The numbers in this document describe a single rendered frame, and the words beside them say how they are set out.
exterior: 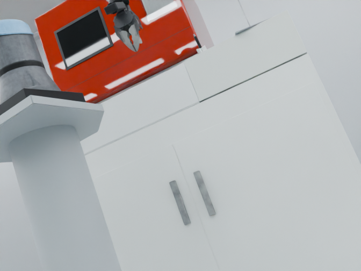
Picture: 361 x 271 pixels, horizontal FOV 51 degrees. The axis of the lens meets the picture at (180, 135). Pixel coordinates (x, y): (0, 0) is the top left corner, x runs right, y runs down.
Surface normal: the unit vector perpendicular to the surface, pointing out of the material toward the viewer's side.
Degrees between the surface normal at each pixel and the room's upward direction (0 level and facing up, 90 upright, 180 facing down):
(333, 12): 90
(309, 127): 90
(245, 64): 90
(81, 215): 90
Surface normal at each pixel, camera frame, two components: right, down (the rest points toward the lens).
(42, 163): 0.07, -0.23
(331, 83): -0.30, -0.09
